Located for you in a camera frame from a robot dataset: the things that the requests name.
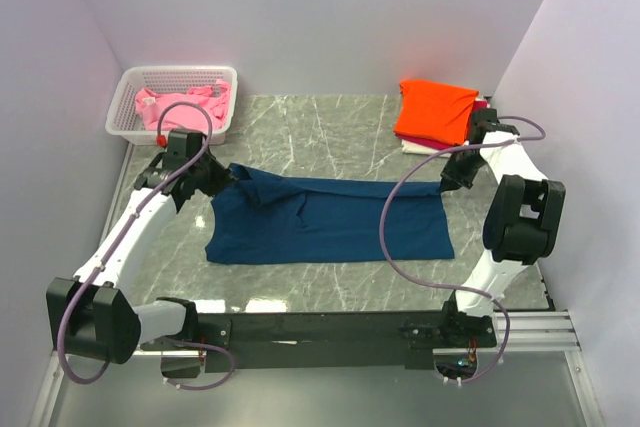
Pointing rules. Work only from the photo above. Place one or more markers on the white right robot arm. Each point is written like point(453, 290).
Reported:
point(523, 219)

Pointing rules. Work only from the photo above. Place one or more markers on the navy blue t shirt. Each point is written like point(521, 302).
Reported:
point(264, 218)

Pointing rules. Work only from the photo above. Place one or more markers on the folded orange t shirt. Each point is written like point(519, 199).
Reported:
point(435, 111)

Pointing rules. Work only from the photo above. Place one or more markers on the white perforated plastic basket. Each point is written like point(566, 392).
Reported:
point(122, 119)

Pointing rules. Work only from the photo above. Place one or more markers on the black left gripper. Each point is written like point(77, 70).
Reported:
point(223, 176)

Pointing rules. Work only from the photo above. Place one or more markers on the pink t shirt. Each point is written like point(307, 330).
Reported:
point(213, 99)

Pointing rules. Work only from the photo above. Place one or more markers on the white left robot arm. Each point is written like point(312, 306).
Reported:
point(89, 314)

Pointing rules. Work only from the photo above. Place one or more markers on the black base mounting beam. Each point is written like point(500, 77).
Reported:
point(342, 339)

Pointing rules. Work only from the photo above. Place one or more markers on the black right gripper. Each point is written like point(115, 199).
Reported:
point(450, 173)

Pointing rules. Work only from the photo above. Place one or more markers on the aluminium extrusion rail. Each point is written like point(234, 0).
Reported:
point(542, 381)

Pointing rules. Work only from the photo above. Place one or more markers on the folded white t shirt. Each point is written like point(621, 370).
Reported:
point(417, 148)

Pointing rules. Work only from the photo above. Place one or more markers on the folded magenta t shirt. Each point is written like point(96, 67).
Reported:
point(440, 143)

